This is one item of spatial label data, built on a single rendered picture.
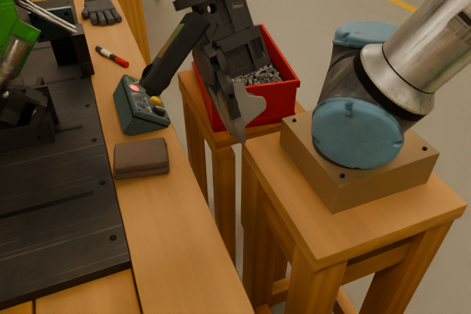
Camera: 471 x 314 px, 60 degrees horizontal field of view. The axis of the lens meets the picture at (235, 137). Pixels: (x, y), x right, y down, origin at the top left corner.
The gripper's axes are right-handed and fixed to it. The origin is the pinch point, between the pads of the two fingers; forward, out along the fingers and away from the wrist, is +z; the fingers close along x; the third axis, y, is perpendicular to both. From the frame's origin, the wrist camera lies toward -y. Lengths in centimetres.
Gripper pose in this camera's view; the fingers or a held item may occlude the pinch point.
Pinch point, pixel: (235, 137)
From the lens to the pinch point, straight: 57.9
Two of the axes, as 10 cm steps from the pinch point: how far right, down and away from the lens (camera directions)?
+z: 3.3, 8.8, 3.5
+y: 8.8, -4.2, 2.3
